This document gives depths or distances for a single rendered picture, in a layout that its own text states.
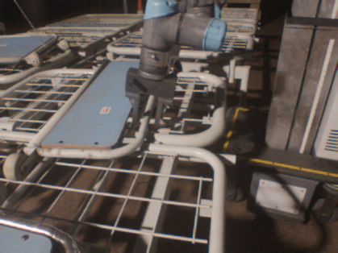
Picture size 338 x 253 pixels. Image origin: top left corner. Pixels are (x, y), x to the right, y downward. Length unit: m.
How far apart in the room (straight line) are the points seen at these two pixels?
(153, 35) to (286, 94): 0.55
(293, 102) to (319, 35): 0.24
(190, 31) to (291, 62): 0.44
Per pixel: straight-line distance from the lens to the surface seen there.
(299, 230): 1.19
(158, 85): 0.67
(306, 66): 0.96
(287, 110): 1.01
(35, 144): 0.71
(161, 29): 0.62
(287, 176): 1.00
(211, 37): 0.61
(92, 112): 0.80
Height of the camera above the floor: 0.89
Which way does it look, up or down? 31 degrees down
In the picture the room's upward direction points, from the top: 2 degrees counter-clockwise
